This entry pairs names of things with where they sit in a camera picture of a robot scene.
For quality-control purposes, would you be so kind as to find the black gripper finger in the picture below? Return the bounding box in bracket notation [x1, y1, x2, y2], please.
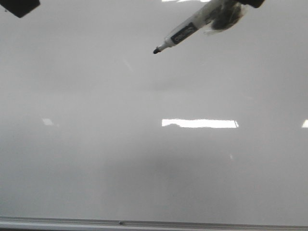
[239, 0, 265, 8]
[0, 0, 40, 18]

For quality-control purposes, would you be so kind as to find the white black whiteboard marker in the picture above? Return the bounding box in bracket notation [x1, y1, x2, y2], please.
[153, 0, 246, 54]

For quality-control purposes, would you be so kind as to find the white glossy whiteboard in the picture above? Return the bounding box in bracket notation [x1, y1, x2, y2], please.
[0, 0, 308, 226]

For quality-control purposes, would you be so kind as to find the grey aluminium whiteboard frame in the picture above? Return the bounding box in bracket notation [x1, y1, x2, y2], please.
[0, 216, 308, 231]

